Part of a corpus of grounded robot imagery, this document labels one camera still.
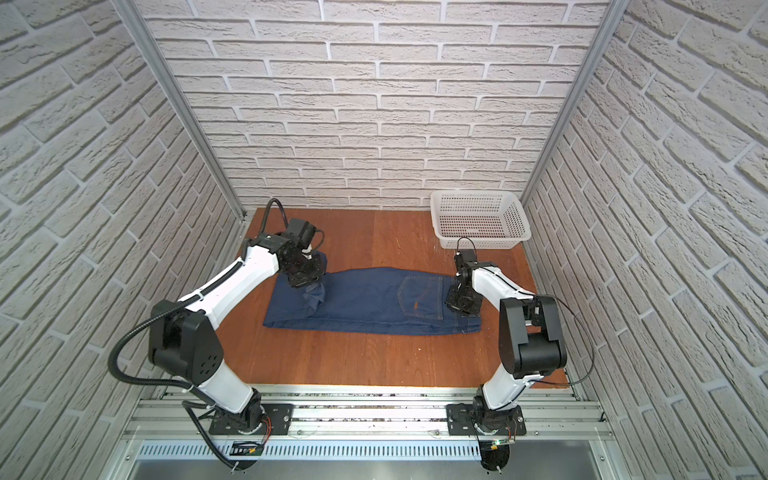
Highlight blue denim trousers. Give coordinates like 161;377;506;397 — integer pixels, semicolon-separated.
263;267;482;336

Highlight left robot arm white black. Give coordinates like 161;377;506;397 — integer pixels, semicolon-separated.
148;219;326;432

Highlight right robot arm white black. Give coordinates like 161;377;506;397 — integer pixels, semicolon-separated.
446;249;567;434

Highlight white plastic laundry basket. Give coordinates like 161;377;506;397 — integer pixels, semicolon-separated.
430;190;532;250

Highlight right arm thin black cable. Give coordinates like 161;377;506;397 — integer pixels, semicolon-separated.
455;236;596;388

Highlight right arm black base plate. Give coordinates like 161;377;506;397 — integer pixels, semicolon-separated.
445;403;527;438

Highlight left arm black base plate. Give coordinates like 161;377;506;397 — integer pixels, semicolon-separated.
208;403;294;436

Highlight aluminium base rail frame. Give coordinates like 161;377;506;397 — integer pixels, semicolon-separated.
107;384;629;479

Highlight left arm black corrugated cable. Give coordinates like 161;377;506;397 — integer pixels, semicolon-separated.
107;197;289;472

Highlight left aluminium corner post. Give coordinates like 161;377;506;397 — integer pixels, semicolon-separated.
112;0;247;222

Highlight aluminium corner post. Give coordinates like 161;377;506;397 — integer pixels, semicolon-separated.
520;0;630;206
112;0;247;222

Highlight right aluminium corner post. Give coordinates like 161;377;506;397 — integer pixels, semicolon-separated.
520;0;630;206

